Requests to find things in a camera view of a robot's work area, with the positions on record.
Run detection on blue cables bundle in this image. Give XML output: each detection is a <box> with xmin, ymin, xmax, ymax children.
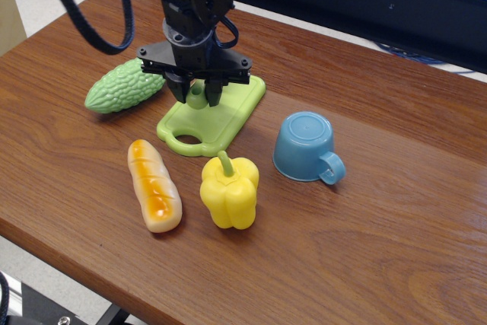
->
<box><xmin>374</xmin><ymin>41</ymin><xmax>479</xmax><ymax>77</ymax></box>

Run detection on toy bread baguette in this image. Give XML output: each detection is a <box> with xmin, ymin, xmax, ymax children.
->
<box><xmin>127</xmin><ymin>139</ymin><xmax>183</xmax><ymax>234</ymax></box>

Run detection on dark blue metal beam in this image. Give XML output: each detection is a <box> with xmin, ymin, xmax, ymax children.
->
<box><xmin>238</xmin><ymin>0</ymin><xmax>486</xmax><ymax>72</ymax></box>

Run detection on green toy bitter gourd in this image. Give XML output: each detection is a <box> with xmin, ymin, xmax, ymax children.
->
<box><xmin>84</xmin><ymin>58</ymin><xmax>165</xmax><ymax>114</ymax></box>

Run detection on beige cabinet side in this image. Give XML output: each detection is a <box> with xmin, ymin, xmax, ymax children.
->
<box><xmin>0</xmin><ymin>0</ymin><xmax>27</xmax><ymax>56</ymax></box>

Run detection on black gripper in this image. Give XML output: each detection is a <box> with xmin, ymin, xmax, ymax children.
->
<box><xmin>137</xmin><ymin>33</ymin><xmax>252</xmax><ymax>107</ymax></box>

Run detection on light green cutting board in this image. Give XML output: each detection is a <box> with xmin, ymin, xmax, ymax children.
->
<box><xmin>157</xmin><ymin>75</ymin><xmax>266</xmax><ymax>158</ymax></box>

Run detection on black table leg bracket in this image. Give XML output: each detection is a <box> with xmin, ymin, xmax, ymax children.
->
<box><xmin>20</xmin><ymin>285</ymin><xmax>129</xmax><ymax>324</ymax></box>

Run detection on yellow toy bell pepper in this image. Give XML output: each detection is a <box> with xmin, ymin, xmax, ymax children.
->
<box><xmin>199</xmin><ymin>151</ymin><xmax>259</xmax><ymax>230</ymax></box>

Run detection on blue toy cup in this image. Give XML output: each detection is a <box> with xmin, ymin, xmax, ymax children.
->
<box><xmin>272</xmin><ymin>111</ymin><xmax>346</xmax><ymax>185</ymax></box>

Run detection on black sleeved cable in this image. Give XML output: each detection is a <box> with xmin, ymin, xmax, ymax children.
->
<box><xmin>40</xmin><ymin>0</ymin><xmax>136</xmax><ymax>56</ymax></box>

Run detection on toy spatula green handle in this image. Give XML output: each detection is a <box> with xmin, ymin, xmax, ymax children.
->
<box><xmin>186</xmin><ymin>79</ymin><xmax>208</xmax><ymax>110</ymax></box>

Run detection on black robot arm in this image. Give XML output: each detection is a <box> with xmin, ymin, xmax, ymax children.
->
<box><xmin>138</xmin><ymin>0</ymin><xmax>252</xmax><ymax>107</ymax></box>

